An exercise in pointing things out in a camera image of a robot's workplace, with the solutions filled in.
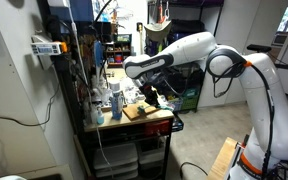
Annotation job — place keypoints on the small clear plastic storage bin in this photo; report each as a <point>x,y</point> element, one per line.
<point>151,156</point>

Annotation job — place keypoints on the black metal shelf rack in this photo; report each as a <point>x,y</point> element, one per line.
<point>217,10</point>

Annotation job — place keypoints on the black tool tray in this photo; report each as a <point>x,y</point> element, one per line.
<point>178,124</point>

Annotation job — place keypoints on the black frame wooden workbench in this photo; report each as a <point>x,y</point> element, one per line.
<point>117,124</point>

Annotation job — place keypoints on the light wooden robot table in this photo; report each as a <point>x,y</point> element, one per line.
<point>222,160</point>

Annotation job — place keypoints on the black case on shelf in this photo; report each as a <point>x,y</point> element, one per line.
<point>187,26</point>

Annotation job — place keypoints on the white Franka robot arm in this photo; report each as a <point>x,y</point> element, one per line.
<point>267,100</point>

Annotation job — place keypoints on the wooden cutting board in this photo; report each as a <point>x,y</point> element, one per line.
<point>132,112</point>

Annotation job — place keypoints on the green plastic crate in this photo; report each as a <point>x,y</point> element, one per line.
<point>190,100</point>

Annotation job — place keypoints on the flat clear plastic storage bin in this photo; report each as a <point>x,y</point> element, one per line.
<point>117,173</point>

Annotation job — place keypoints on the small clear soap bottle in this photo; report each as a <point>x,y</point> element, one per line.
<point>100,118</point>

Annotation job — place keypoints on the blue spray bottle white cap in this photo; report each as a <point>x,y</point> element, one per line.
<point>116,105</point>

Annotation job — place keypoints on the white label maker device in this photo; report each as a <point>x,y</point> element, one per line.
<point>45,49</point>

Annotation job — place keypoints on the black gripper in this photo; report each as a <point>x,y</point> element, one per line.
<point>149,86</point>

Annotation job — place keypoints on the small dark parts organizer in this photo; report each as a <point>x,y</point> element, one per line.
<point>118,53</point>

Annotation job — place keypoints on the beige hanging hat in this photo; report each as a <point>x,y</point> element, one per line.
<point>158,30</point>

